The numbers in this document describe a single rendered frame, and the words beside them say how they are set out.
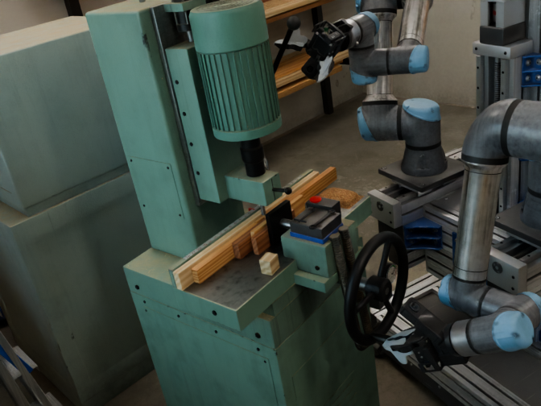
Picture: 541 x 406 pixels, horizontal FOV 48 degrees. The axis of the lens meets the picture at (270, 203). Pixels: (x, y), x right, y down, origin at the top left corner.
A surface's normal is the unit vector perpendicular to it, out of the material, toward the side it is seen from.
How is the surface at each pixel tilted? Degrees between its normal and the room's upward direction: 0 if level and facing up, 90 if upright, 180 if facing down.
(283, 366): 90
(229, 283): 0
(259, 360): 90
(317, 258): 90
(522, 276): 90
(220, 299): 0
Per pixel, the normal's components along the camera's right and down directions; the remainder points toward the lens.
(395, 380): -0.15, -0.88
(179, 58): -0.61, 0.44
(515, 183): 0.48, 0.33
